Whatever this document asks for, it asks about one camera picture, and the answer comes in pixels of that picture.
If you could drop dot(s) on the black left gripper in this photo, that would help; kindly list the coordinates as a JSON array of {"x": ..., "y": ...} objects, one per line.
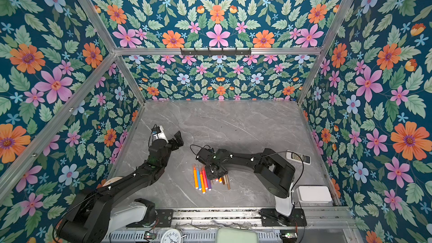
[{"x": 179, "y": 140}]

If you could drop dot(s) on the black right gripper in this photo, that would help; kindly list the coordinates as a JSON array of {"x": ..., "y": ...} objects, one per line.
[{"x": 214, "y": 167}]

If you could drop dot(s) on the pink red highlighter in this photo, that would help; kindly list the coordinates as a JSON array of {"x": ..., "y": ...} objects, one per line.
[{"x": 204, "y": 178}]

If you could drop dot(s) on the purple highlighter pen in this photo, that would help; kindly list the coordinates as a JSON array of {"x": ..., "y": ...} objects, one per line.
[{"x": 209, "y": 184}]

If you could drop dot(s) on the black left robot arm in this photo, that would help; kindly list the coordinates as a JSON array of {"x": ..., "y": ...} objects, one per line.
[{"x": 88, "y": 218}]

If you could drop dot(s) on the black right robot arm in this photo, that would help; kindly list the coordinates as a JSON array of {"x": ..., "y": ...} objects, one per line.
[{"x": 274, "y": 172}]

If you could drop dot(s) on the blue highlighter pen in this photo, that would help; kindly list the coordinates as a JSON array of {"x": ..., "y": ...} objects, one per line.
[{"x": 198, "y": 179}]

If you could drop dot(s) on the orange highlighter far left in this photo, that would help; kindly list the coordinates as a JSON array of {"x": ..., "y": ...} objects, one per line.
[{"x": 195, "y": 177}]

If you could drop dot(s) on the pale green box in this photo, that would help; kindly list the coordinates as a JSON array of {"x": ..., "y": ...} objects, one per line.
[{"x": 232, "y": 235}]

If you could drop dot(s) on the white remote control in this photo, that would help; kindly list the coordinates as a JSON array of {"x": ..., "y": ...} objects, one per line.
[{"x": 300, "y": 158}]

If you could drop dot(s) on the white alarm clock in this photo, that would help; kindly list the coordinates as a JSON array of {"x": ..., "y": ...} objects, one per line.
[{"x": 172, "y": 235}]

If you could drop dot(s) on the white square box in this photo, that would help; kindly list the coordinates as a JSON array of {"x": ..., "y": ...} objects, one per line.
[{"x": 314, "y": 194}]

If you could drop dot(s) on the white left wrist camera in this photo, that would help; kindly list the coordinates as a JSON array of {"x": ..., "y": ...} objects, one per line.
[{"x": 158, "y": 134}]

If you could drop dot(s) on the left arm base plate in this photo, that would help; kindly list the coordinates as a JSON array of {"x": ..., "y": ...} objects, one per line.
[{"x": 159, "y": 218}]

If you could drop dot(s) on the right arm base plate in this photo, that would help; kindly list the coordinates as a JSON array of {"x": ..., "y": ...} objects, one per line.
[{"x": 271, "y": 218}]

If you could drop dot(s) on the black hook rail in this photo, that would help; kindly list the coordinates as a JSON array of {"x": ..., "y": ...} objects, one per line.
[{"x": 215, "y": 51}]

